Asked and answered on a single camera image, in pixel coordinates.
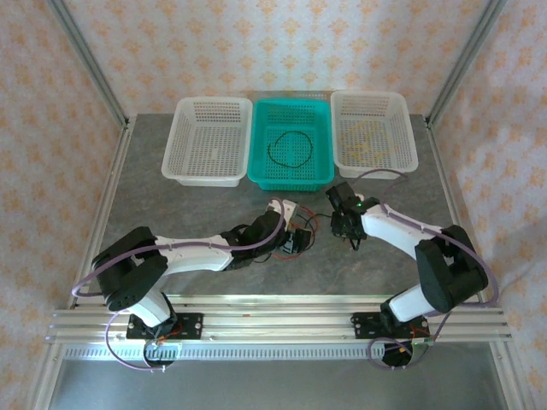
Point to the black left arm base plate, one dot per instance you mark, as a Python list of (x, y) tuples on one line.
[(190, 325)]

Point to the white perforated plastic basket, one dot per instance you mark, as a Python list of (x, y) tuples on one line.
[(205, 141), (372, 111)]

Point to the teal perforated plastic basket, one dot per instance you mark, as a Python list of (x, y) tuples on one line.
[(290, 115)]

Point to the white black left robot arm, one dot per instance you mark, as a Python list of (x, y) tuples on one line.
[(128, 273)]

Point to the aluminium mounting rail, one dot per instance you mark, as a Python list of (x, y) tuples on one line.
[(273, 318)]

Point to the aluminium table side rail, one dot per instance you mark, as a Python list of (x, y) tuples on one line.
[(444, 171), (113, 179)]

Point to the aluminium frame post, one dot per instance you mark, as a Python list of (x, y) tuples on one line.
[(466, 55), (92, 64)]

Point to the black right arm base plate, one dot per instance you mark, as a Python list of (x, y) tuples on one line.
[(365, 324)]

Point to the grey sheet metal panel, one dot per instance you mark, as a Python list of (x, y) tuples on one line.
[(273, 384)]

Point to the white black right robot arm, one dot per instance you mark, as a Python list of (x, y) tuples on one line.
[(448, 277)]

